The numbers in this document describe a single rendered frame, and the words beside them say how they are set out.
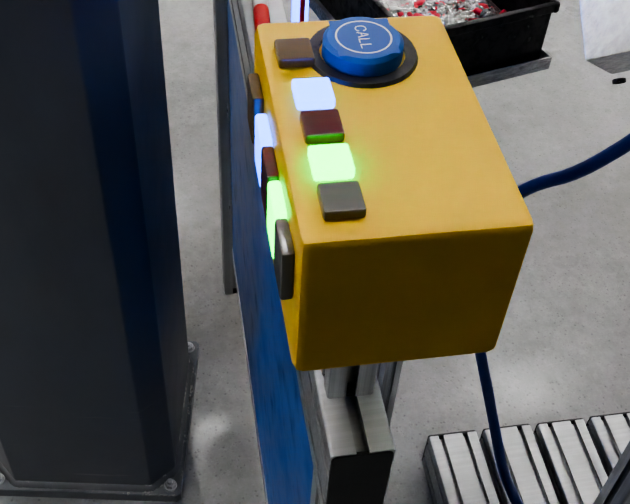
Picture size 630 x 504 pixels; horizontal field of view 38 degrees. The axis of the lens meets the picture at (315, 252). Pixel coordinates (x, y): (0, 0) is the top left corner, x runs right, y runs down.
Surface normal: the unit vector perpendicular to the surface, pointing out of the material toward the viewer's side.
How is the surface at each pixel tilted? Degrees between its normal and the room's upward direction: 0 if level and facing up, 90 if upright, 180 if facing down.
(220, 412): 0
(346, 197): 0
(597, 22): 55
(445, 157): 0
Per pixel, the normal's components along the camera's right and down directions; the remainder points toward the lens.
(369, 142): 0.05, -0.68
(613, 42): -0.55, 0.01
